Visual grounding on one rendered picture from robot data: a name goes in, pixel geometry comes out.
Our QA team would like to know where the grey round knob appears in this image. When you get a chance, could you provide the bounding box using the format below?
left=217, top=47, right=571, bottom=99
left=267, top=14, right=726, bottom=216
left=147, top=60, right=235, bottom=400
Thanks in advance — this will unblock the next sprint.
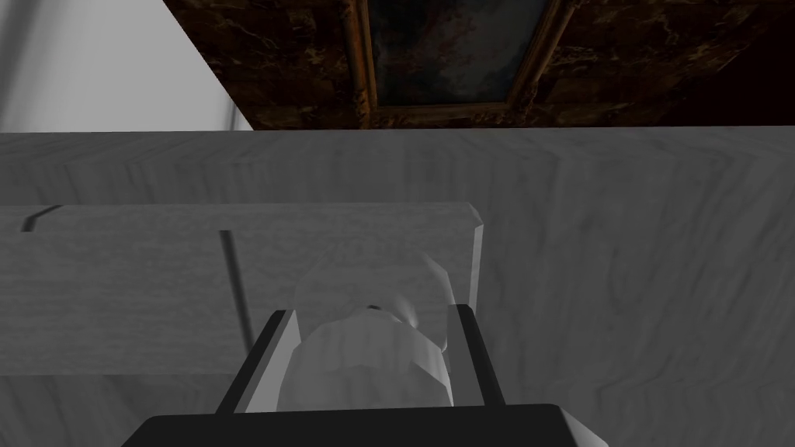
left=276, top=247, right=459, bottom=413

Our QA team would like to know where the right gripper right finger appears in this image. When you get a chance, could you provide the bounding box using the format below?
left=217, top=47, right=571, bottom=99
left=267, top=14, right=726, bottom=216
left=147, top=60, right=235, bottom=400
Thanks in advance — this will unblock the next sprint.
left=441, top=303, right=507, bottom=408

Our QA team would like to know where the grey wooden drawer front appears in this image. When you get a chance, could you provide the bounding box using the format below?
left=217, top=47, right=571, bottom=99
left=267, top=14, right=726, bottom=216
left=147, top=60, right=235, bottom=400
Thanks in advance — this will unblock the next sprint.
left=0, top=201, right=485, bottom=377

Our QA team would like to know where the gold framed dark painting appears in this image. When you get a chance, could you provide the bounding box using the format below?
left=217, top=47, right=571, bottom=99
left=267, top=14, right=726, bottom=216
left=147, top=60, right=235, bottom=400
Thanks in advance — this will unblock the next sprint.
left=337, top=0, right=584, bottom=130

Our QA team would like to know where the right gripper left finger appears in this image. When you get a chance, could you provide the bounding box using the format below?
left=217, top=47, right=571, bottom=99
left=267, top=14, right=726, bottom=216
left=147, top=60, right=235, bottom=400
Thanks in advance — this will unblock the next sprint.
left=215, top=309, right=302, bottom=414

